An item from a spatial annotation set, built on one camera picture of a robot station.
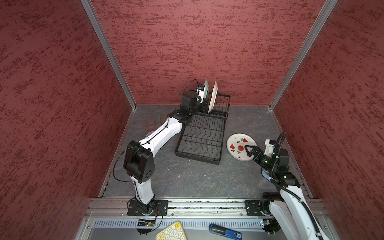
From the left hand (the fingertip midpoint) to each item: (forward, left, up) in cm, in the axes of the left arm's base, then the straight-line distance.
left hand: (205, 100), depth 82 cm
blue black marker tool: (-58, -5, -24) cm, 63 cm away
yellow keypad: (-58, +14, -28) cm, 66 cm away
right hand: (-23, -23, -17) cm, 37 cm away
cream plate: (-2, -4, +4) cm, 6 cm away
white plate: (-12, -21, -30) cm, 39 cm away
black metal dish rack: (-7, +1, -29) cm, 30 cm away
